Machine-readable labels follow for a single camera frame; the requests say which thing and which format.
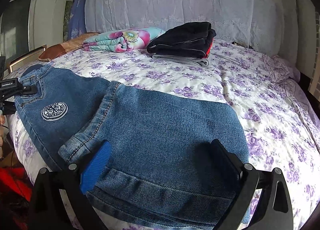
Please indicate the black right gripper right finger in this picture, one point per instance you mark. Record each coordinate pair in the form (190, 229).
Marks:
(274, 209)

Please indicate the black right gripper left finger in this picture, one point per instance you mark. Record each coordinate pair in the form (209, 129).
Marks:
(48, 211)

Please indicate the blue denim jeans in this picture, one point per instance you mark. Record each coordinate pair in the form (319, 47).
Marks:
(163, 171)

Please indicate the person's left hand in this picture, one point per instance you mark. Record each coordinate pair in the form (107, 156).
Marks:
(2, 120)

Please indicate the red jacket sleeve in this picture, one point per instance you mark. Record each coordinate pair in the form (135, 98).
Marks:
(16, 190)

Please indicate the brown pillow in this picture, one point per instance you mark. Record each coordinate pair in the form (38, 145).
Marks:
(58, 50)

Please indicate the purple floral quilt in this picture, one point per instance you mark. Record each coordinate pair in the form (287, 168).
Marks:
(280, 125)

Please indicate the blue patterned cloth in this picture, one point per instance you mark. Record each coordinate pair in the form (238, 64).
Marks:
(76, 25)

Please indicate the teal pink floral blanket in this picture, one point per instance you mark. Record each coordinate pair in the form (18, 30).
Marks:
(122, 40)

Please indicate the red folded garment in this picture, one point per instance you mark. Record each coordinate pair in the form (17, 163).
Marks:
(208, 50)

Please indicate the black folded garment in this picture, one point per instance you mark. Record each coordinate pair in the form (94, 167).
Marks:
(190, 40)

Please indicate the white lace headboard cover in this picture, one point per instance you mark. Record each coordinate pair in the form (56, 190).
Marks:
(268, 26)

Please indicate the window with frame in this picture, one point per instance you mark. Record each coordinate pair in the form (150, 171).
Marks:
(17, 29)

